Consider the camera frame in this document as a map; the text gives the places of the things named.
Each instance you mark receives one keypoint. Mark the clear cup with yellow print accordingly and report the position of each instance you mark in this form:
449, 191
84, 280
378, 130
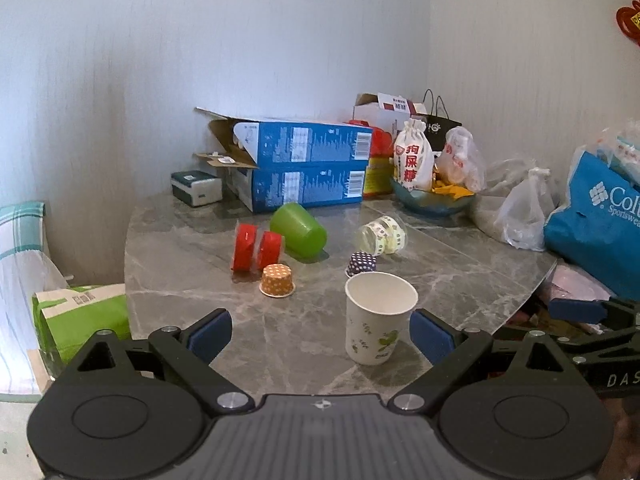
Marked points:
382, 234

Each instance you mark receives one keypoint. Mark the white cloth pouch red print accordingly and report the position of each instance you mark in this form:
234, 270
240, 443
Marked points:
413, 157

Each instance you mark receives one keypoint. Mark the green plastic cup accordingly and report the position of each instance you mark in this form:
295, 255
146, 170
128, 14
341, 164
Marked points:
300, 230

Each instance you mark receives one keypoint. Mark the small white and dark box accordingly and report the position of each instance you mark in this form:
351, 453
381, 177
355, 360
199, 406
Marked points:
196, 187

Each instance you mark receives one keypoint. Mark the black paper bag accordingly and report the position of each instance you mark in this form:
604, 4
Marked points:
442, 130

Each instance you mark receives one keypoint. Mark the red knot wall decoration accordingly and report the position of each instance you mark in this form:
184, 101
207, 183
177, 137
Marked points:
629, 22

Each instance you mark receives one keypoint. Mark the red and yellow box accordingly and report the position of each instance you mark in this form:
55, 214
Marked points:
378, 170

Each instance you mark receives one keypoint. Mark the plaid cloth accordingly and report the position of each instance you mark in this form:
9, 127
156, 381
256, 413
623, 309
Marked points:
20, 225

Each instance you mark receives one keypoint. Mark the glass bowl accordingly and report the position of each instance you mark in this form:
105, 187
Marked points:
430, 202

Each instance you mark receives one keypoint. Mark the dark dotted cupcake cup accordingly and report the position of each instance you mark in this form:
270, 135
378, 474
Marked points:
362, 261

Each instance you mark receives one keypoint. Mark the blue shopping bag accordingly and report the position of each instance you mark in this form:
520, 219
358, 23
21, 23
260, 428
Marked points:
595, 220

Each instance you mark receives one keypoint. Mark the green white carton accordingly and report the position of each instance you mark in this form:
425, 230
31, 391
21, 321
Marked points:
82, 312

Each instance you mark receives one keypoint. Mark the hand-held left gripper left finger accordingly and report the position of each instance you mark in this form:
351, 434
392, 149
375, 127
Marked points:
210, 334

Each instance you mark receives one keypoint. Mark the white plastic bag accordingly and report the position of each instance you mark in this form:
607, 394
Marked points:
22, 320

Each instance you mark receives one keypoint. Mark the white and red open carton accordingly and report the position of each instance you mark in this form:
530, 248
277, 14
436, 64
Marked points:
385, 110

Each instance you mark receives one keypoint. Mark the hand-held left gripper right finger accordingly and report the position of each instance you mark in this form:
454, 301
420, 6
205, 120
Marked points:
429, 336

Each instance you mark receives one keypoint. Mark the white floral paper cup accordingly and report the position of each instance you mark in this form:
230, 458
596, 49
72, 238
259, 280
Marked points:
372, 325

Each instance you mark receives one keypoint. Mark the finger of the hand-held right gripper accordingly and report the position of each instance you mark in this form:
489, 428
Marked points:
575, 310
605, 346

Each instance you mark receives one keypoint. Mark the translucent plastic bag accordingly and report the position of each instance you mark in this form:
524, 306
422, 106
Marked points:
520, 205

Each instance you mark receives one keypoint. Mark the blue cardboard box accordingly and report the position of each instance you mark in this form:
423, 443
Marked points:
300, 185
305, 142

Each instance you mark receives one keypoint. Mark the clear bag of snacks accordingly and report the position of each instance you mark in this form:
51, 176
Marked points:
462, 160

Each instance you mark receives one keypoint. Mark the orange dotted cupcake cup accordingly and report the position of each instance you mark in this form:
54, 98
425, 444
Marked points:
276, 280

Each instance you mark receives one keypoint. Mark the red plastic cup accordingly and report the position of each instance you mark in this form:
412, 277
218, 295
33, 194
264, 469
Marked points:
245, 247
270, 250

